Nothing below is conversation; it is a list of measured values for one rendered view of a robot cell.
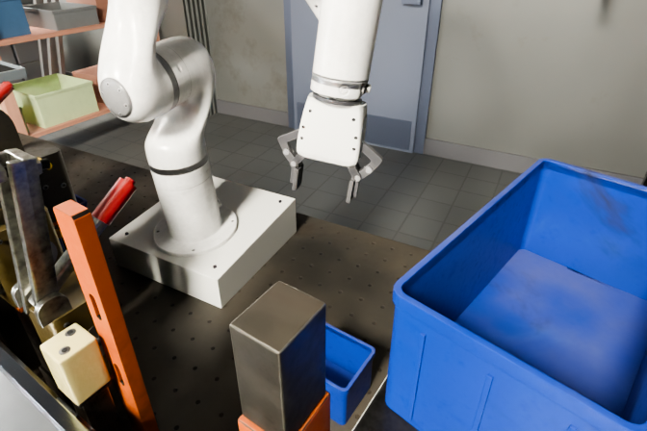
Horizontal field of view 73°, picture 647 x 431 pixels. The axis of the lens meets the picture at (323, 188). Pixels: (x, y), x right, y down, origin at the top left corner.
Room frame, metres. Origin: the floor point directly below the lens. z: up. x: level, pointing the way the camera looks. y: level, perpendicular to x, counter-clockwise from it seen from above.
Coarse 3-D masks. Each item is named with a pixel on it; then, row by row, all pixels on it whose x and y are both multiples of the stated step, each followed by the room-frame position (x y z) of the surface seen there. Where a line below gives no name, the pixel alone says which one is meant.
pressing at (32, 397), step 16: (0, 352) 0.32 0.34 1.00; (0, 368) 0.30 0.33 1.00; (16, 368) 0.30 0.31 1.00; (0, 384) 0.28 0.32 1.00; (16, 384) 0.28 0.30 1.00; (32, 384) 0.28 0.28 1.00; (0, 400) 0.26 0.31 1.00; (16, 400) 0.26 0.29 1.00; (32, 400) 0.26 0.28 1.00; (48, 400) 0.26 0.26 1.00; (0, 416) 0.25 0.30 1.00; (16, 416) 0.25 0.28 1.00; (32, 416) 0.25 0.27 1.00; (48, 416) 0.25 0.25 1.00; (64, 416) 0.24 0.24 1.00
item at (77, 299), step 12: (72, 276) 0.38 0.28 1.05; (72, 288) 0.36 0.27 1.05; (72, 300) 0.34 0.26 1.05; (84, 300) 0.34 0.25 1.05; (72, 312) 0.33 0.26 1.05; (84, 312) 0.34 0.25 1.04; (36, 324) 0.33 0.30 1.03; (48, 324) 0.31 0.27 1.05; (60, 324) 0.32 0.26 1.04; (84, 324) 0.33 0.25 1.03; (48, 336) 0.32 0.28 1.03; (96, 336) 0.34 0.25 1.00; (120, 396) 0.35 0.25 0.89; (120, 408) 0.34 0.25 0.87; (120, 420) 0.34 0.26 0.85
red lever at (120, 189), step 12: (120, 180) 0.43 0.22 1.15; (132, 180) 0.43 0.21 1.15; (108, 192) 0.42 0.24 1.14; (120, 192) 0.42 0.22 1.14; (132, 192) 0.43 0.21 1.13; (108, 204) 0.40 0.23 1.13; (120, 204) 0.41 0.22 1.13; (96, 216) 0.39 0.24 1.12; (108, 216) 0.40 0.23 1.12; (96, 228) 0.39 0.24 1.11; (60, 264) 0.36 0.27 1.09; (72, 264) 0.36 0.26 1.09; (60, 276) 0.35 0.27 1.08; (60, 288) 0.34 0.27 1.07
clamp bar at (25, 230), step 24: (0, 168) 0.34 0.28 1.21; (24, 168) 0.34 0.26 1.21; (0, 192) 0.35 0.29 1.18; (24, 192) 0.34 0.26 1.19; (24, 216) 0.33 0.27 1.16; (24, 240) 0.32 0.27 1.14; (48, 240) 0.34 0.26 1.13; (24, 264) 0.34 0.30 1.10; (48, 264) 0.33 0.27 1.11; (24, 288) 0.33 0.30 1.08; (48, 288) 0.33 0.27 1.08; (24, 312) 0.33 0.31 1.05
